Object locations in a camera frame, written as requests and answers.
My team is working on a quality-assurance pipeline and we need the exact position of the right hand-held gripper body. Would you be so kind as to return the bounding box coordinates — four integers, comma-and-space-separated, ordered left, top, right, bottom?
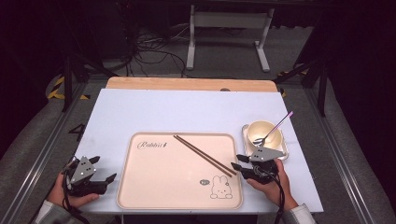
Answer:
242, 147, 286, 185

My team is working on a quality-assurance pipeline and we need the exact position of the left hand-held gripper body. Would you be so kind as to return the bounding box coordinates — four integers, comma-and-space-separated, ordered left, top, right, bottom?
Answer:
64, 155, 108, 198

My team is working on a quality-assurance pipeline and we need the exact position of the white square plate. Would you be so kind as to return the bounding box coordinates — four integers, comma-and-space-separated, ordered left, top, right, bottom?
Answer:
241, 123, 290, 161

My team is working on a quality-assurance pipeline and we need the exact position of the cream bowl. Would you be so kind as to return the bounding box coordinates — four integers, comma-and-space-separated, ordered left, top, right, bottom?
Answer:
247, 120, 284, 150

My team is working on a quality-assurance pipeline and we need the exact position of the metal spoon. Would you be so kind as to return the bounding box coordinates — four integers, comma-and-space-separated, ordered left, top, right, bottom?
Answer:
252, 110, 294, 147

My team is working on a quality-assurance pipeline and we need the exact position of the beige rabbit print tray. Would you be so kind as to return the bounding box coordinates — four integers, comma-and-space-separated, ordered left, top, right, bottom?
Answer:
116, 132, 244, 211

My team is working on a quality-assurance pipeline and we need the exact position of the person's left hand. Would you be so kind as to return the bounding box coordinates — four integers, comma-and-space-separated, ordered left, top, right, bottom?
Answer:
46, 172, 101, 209

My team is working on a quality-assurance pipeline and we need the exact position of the person's right hand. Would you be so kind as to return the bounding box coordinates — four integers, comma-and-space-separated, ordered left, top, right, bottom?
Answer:
247, 158, 299, 212

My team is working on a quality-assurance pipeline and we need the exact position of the black tripod stand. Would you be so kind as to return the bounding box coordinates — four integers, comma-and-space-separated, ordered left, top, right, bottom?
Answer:
274, 55, 331, 118
60, 52, 120, 113

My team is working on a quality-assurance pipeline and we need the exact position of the white metal stand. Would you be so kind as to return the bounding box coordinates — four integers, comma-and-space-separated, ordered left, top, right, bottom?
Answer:
186, 4, 276, 73

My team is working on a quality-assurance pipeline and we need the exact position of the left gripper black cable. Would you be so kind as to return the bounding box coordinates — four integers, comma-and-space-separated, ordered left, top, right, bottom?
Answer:
61, 161, 92, 224

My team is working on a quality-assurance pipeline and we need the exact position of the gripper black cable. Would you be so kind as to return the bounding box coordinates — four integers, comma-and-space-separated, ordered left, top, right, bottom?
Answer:
253, 166, 286, 224
61, 161, 92, 224

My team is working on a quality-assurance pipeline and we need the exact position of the aluminium floor rail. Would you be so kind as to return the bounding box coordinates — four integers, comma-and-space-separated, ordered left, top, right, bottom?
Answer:
0, 80, 92, 224
303, 87, 375, 224

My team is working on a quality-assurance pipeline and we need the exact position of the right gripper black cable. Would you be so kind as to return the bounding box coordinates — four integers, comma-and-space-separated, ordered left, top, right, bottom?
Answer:
253, 166, 286, 224

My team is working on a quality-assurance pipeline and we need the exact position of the bundle of black floor cables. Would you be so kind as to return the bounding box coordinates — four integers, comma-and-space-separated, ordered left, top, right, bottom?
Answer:
124, 27, 188, 78

